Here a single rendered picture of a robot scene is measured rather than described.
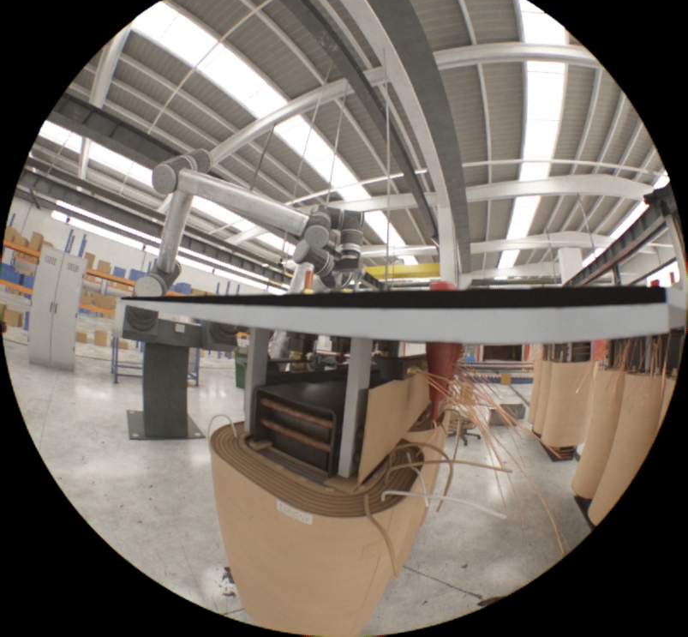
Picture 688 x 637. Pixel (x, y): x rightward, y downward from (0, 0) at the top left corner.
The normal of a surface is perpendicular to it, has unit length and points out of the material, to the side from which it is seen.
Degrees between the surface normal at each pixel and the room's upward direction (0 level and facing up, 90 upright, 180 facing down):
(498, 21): 174
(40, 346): 90
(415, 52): 180
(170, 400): 90
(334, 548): 90
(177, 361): 90
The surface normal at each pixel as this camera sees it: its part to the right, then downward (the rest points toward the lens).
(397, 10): -0.09, 0.98
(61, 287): 0.87, -0.02
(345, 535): 0.12, -0.18
